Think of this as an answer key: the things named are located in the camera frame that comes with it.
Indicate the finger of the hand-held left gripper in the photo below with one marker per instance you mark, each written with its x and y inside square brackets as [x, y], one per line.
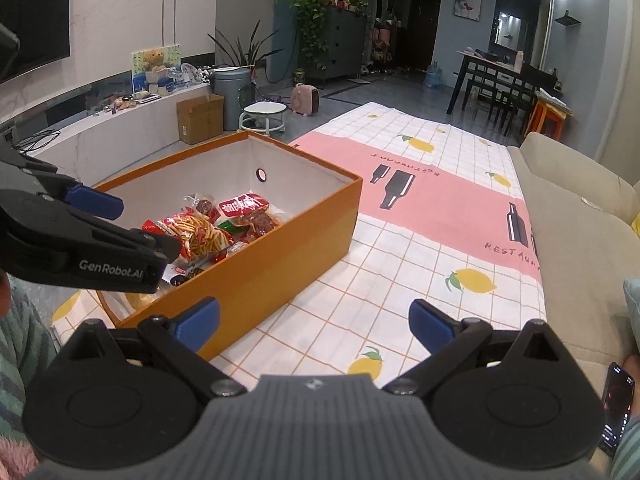
[95, 201]
[110, 241]

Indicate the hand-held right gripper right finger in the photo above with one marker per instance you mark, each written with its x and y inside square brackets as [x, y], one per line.
[429, 325]

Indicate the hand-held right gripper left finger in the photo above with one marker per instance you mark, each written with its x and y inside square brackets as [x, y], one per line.
[197, 322]

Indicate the red yellow fries snack bag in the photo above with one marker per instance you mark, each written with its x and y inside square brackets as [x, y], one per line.
[200, 237]

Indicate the clear packet with brown snack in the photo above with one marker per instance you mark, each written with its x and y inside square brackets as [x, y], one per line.
[202, 205]

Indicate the green sausage stick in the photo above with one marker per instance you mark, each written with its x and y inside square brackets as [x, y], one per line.
[226, 225]

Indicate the orange cardboard box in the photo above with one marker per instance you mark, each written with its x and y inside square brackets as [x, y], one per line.
[280, 250]

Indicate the red label dark meat packet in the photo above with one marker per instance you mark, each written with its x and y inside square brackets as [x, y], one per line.
[250, 212]

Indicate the white tv counter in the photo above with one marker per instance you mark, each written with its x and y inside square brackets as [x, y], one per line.
[100, 130]

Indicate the person's striped teal clothing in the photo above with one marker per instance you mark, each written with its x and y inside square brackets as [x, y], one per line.
[22, 360]
[629, 452]

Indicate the brown cardboard box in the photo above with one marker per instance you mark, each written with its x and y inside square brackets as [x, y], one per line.
[200, 119]

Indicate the teddy bear picture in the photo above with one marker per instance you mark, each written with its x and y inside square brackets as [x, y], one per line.
[155, 67]

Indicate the assorted small trinkets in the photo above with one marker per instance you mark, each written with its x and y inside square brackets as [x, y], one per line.
[187, 77]

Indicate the beige sofa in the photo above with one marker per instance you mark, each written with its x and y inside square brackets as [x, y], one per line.
[575, 240]

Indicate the grey bin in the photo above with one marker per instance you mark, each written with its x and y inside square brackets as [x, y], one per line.
[232, 97]

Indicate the white round rolling stool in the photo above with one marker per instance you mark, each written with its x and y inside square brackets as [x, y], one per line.
[262, 112]

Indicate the black television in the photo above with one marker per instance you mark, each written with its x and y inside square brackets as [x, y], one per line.
[35, 10]

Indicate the light blue pillow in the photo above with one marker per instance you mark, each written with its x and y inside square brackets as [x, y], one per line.
[633, 307]

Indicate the smartphone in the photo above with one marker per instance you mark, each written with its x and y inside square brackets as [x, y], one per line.
[617, 407]

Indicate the pink fluffy cloth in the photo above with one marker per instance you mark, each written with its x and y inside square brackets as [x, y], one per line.
[15, 460]

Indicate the long leaf potted plant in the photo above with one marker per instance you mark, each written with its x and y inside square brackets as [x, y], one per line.
[245, 47]

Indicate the yellow pillow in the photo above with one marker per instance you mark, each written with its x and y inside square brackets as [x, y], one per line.
[636, 224]

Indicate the pink space heater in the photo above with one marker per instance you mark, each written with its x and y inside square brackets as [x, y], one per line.
[306, 99]

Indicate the black dining chair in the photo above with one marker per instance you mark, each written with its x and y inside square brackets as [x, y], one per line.
[519, 100]
[484, 92]

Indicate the orange stool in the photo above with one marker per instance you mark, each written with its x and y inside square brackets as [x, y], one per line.
[550, 115]

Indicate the blue water jug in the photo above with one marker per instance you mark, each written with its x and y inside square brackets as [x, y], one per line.
[434, 75]

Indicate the black dining table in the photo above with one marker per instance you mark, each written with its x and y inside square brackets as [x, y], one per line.
[500, 62]

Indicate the shoe rack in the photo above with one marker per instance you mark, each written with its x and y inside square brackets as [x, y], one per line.
[384, 45]

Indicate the green ivy plant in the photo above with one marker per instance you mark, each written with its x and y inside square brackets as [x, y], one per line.
[312, 15]

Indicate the dark grey cabinet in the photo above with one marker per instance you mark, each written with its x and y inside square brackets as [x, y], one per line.
[345, 42]

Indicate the wall mirror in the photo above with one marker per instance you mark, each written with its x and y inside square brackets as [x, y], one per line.
[507, 30]

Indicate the framed flower wall picture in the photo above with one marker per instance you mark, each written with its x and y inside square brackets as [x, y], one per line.
[467, 2]

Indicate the small wall shelf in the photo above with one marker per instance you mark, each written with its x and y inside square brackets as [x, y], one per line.
[568, 17]

